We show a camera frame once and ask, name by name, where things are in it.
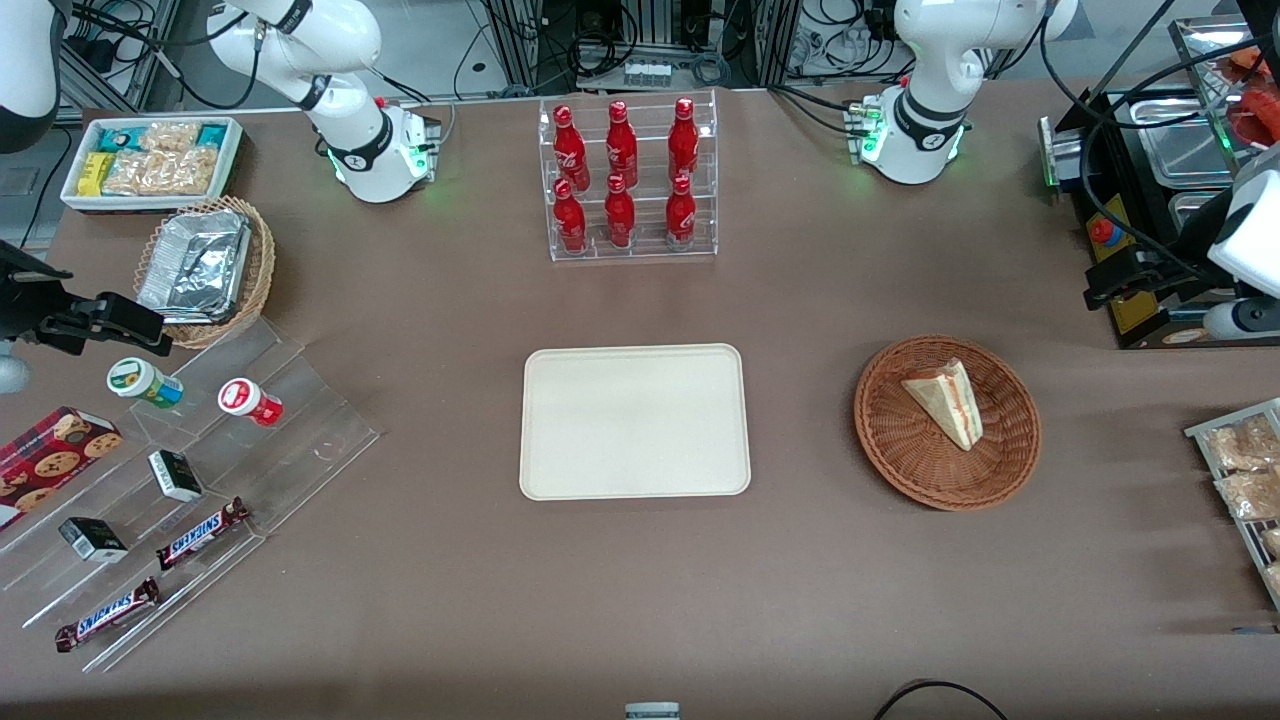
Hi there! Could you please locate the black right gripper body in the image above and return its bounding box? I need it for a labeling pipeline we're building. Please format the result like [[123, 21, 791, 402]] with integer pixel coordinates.
[[0, 239, 73, 347]]

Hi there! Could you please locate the triangular sandwich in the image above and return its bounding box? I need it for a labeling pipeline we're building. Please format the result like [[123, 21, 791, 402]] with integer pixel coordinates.
[[901, 358, 984, 452]]

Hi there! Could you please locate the aluminium foil tray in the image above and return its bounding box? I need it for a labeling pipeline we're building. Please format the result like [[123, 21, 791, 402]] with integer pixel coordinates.
[[137, 209, 252, 325]]

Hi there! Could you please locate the oval tan wicker basket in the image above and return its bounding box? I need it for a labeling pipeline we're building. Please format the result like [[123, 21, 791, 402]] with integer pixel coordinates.
[[133, 195, 276, 351]]

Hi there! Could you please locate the round brown wicker basket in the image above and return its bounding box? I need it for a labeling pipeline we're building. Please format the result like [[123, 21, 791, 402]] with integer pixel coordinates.
[[853, 334, 1043, 512]]

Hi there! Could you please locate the beige rectangular tray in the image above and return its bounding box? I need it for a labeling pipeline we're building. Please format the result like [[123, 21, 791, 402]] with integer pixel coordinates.
[[519, 343, 752, 501]]

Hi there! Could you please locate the green lid cup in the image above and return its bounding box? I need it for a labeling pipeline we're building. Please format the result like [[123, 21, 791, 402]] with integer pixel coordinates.
[[107, 357, 185, 410]]

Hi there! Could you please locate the black food warmer cabinet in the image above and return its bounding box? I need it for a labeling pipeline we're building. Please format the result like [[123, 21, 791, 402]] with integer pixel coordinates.
[[1040, 15, 1280, 351]]

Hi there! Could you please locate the small steel pan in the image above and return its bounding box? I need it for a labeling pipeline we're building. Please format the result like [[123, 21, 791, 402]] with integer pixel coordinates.
[[1168, 190, 1227, 237]]

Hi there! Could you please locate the large steel pan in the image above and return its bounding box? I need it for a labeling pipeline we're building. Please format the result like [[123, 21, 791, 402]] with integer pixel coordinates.
[[1128, 95, 1243, 191]]

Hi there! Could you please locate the red sausage food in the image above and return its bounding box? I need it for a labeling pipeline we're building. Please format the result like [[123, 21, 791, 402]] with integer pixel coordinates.
[[1228, 45, 1280, 146]]

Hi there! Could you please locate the red lid cup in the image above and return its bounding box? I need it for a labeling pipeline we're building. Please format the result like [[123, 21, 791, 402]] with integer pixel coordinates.
[[218, 378, 284, 428]]

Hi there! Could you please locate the clear rice cracker bag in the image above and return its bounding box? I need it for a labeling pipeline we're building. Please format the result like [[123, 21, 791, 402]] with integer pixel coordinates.
[[100, 147, 222, 197], [140, 121, 202, 154]]

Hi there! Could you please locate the red chocolate cookie box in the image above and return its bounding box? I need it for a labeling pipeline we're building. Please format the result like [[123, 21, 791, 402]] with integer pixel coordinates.
[[0, 405, 123, 531]]

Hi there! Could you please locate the small black white box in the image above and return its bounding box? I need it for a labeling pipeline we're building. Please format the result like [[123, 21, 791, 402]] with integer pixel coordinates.
[[148, 450, 204, 503], [58, 517, 129, 563]]

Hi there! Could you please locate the white plastic snack bin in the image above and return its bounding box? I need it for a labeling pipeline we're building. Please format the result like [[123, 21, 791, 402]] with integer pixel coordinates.
[[60, 115, 246, 216]]

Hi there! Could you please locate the clear acrylic stepped stand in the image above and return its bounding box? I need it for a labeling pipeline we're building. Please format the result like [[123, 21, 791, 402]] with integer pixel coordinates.
[[0, 315, 381, 673]]

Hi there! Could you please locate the snickers chocolate bar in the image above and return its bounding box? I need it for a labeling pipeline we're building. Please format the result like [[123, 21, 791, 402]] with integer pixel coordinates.
[[155, 497, 251, 572], [55, 577, 161, 653]]

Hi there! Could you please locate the red cola bottle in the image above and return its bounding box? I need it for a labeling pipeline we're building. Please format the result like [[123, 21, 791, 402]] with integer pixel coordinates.
[[604, 174, 637, 249], [553, 178, 588, 254], [605, 100, 639, 189], [668, 97, 700, 184], [665, 175, 698, 247], [553, 104, 592, 192]]

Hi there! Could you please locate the clear acrylic bottle rack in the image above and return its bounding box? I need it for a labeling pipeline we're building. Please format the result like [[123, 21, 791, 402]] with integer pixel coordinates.
[[538, 88, 719, 263]]

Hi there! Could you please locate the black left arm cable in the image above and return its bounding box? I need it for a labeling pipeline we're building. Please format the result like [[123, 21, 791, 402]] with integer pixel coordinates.
[[1040, 0, 1280, 286]]

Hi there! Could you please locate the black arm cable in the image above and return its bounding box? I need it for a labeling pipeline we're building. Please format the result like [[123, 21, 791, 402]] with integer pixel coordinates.
[[68, 0, 263, 111], [1040, 0, 1280, 286]]

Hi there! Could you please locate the metal wire rack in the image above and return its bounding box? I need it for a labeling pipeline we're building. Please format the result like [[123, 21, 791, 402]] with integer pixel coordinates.
[[1185, 398, 1280, 611]]

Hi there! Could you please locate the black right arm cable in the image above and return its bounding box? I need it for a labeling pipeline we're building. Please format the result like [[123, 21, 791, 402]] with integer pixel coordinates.
[[68, 0, 263, 111]]

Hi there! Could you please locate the black looped table cable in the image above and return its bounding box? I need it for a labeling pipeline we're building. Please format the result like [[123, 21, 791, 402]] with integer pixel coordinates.
[[873, 679, 1011, 720]]

